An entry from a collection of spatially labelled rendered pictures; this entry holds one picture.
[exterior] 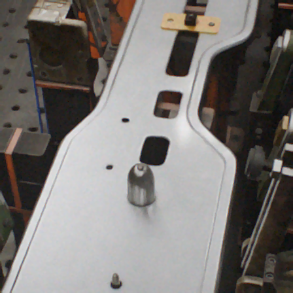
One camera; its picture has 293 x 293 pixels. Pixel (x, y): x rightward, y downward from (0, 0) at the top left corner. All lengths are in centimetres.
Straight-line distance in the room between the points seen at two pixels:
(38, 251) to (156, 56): 36
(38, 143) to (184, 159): 19
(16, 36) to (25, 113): 24
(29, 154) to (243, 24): 38
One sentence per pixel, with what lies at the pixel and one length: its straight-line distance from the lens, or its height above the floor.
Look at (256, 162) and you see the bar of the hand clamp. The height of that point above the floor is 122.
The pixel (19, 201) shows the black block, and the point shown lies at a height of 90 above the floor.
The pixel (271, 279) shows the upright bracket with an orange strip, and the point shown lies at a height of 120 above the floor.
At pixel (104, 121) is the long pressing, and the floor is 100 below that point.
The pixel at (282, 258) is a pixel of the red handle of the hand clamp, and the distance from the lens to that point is 76.
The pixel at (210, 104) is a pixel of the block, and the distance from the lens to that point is 124.
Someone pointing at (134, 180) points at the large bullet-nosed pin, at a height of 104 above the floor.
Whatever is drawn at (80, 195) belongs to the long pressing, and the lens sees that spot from 93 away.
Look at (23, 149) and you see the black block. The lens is 101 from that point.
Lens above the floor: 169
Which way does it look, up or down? 44 degrees down
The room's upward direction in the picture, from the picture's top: 2 degrees counter-clockwise
